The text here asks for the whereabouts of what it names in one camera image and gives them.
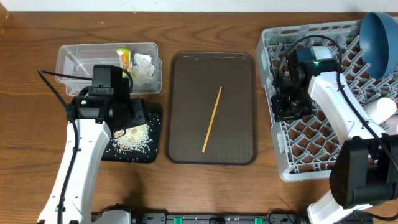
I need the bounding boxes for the pile of rice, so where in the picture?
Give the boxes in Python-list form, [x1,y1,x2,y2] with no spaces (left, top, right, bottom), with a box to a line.
[110,123,161,162]

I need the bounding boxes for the white paper napkin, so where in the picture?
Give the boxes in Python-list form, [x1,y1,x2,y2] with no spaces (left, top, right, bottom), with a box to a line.
[132,53,155,86]

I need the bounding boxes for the light blue small bowl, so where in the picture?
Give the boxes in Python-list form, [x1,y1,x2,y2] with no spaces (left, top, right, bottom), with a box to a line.
[310,46,333,60]

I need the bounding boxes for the yellow green snack wrapper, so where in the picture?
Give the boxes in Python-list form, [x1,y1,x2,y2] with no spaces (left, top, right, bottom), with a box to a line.
[116,48,131,72]

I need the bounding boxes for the pale green cup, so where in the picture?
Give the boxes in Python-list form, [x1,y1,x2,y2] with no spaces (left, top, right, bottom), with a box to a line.
[363,97,397,124]

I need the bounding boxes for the pink cup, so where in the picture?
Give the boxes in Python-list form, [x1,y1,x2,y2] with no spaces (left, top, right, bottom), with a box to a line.
[384,115,398,135]

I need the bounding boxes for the dark blue plate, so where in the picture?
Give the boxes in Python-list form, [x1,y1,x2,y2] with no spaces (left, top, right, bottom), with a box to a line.
[359,12,397,80]

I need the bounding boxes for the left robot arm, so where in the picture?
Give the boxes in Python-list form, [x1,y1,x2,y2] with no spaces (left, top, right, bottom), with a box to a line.
[37,65,149,223]

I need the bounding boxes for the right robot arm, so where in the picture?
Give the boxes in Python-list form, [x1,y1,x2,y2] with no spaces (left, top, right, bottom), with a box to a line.
[271,40,397,223]

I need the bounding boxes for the black waste tray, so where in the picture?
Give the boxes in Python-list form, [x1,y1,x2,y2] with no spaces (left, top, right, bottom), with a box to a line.
[101,104,162,164]

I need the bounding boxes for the grey dishwasher rack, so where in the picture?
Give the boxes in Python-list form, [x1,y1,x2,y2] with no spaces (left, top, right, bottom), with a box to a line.
[256,20,397,182]

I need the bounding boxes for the clear plastic waste bin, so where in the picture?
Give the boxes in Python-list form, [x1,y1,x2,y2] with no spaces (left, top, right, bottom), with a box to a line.
[56,42,162,95]

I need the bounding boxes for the brown serving tray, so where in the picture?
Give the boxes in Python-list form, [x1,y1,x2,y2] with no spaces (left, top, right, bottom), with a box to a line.
[165,52,258,166]

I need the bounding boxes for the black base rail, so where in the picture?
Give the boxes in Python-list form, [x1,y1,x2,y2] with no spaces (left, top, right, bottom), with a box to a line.
[93,203,374,224]

